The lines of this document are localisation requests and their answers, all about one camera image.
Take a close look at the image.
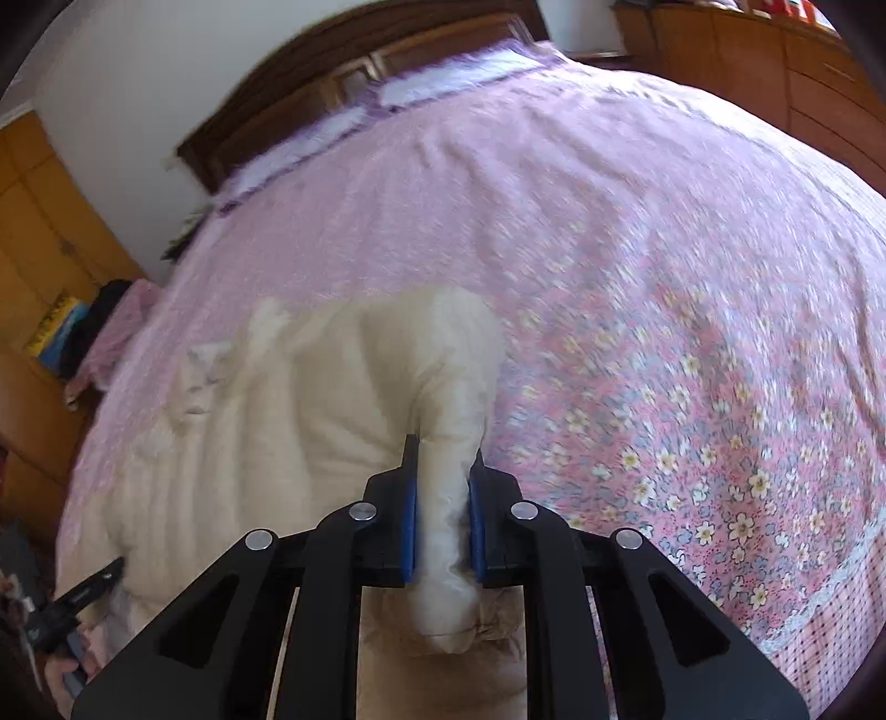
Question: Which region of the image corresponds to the purple frilled pillow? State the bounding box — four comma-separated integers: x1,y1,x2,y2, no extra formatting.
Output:
377,38,556,110
213,105,380,212

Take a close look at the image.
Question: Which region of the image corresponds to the dark wooden headboard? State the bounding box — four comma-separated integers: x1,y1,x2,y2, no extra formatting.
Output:
176,0,553,196

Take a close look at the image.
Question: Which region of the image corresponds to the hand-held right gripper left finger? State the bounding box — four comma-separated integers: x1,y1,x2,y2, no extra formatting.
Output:
71,434,420,720

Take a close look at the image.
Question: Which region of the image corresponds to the pink patterned table cloth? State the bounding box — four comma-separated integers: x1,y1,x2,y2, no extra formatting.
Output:
64,279,165,411

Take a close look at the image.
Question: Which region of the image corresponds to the cream quilted jacket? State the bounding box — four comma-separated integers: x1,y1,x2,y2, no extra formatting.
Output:
104,286,528,720

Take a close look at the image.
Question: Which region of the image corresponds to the wooden dresser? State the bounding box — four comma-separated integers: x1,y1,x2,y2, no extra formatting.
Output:
612,0,863,198

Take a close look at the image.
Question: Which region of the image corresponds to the black clothes pile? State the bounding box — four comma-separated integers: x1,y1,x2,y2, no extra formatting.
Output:
65,278,136,380

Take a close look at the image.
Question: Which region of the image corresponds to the pink floral bedspread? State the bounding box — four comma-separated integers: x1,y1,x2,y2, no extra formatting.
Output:
55,40,886,720

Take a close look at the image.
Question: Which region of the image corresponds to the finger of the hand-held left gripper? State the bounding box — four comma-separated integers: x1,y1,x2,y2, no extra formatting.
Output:
51,556,127,614

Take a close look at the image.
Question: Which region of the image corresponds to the wooden wardrobe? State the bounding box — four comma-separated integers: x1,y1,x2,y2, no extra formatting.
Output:
0,111,152,548

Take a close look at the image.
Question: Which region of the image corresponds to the blue and yellow painting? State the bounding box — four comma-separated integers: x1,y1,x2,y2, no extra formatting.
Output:
25,294,84,379

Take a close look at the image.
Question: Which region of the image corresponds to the person's left hand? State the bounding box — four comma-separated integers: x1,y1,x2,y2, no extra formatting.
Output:
43,640,105,702

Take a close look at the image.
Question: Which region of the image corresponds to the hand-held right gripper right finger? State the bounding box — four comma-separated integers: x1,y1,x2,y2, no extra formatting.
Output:
468,449,811,720

